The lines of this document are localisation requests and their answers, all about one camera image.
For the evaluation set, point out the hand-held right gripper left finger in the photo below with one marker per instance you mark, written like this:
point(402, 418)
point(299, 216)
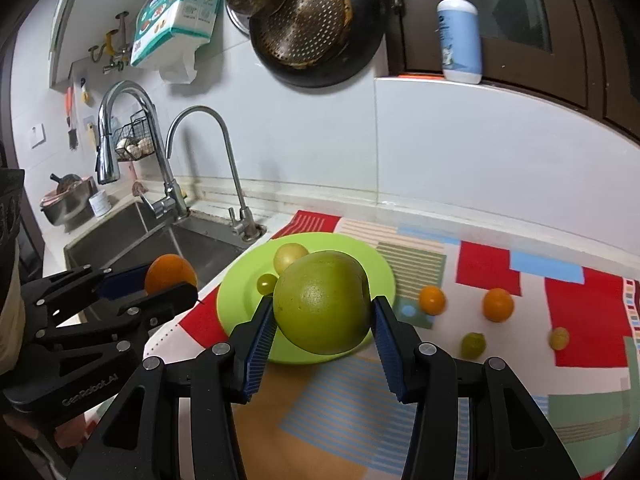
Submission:
point(260, 350)

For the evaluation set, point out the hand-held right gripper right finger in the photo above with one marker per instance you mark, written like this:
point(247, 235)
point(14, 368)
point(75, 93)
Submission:
point(392, 355)

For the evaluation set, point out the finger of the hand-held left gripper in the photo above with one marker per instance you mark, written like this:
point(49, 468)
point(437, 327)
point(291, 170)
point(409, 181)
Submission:
point(75, 285)
point(150, 305)

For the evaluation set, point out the orange tangerine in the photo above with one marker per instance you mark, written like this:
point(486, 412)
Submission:
point(167, 270)
point(498, 304)
point(432, 300)

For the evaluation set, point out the green plate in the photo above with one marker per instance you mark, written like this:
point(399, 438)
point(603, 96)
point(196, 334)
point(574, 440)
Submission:
point(240, 290)

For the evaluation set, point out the small green citrus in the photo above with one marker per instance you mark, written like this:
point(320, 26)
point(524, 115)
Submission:
point(473, 345)
point(265, 284)

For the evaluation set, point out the yellow-green apple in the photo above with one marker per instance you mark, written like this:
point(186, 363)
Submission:
point(320, 305)

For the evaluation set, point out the pale green round fruit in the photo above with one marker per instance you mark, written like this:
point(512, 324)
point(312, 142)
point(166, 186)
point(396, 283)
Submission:
point(289, 256)

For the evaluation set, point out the person's left forearm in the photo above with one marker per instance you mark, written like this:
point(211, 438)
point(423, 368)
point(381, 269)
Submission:
point(9, 310)

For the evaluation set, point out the stainless steel sink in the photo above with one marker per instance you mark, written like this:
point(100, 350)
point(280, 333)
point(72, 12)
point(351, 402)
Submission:
point(150, 240)

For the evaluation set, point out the white cup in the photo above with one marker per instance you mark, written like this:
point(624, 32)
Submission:
point(99, 204)

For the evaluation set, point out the large chrome faucet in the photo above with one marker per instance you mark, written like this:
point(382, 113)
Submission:
point(167, 200)

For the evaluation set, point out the colourful patchwork table mat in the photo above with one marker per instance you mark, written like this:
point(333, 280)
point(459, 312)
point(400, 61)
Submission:
point(490, 270)

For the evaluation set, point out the slim gooseneck faucet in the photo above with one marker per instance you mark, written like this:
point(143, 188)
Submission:
point(240, 210)

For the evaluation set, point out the small yellow loquat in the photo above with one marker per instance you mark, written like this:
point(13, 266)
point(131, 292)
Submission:
point(559, 338)

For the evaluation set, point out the paper towel pack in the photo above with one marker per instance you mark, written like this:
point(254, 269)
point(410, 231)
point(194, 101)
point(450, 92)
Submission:
point(170, 20)

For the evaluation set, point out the black frying pan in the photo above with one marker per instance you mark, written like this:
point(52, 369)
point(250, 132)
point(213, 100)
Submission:
point(310, 25)

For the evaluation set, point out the white soap pump bottle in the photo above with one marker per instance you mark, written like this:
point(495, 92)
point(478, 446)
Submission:
point(457, 35)

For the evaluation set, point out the white wall socket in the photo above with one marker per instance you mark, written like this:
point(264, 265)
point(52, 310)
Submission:
point(37, 135)

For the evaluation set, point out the hanging wall brush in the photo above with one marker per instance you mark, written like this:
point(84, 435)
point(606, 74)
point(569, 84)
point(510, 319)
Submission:
point(71, 115)

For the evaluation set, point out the wall pipe valves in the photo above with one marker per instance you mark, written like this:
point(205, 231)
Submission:
point(112, 47)

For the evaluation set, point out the dark wooden window frame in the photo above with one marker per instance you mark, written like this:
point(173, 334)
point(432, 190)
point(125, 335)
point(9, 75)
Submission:
point(575, 20)

